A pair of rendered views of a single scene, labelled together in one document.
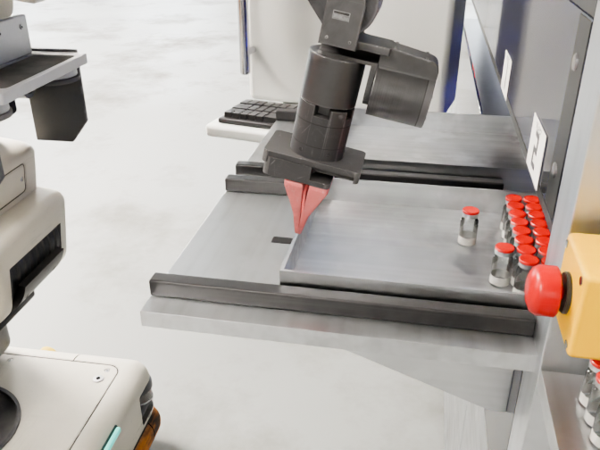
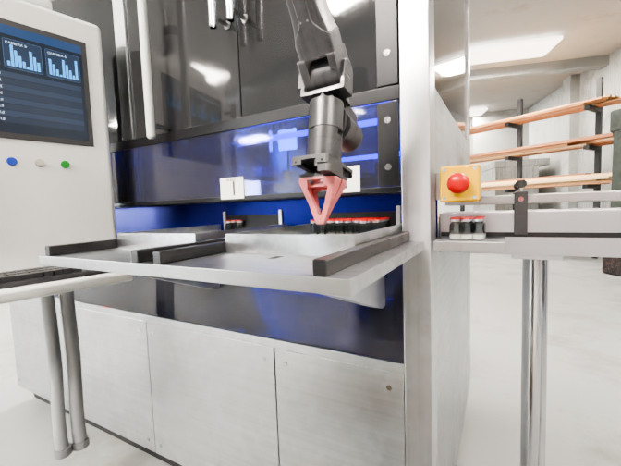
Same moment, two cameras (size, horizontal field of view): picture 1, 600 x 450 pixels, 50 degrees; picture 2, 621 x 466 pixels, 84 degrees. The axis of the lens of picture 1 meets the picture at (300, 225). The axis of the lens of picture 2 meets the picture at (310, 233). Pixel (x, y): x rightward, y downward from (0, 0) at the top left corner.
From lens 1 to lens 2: 0.78 m
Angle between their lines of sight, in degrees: 71
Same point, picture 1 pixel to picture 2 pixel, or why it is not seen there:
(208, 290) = (349, 255)
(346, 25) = (349, 80)
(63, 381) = not seen: outside the picture
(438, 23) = (104, 195)
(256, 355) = not seen: outside the picture
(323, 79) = (339, 111)
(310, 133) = (337, 145)
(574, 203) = (429, 160)
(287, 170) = (336, 167)
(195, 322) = (369, 275)
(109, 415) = not seen: outside the picture
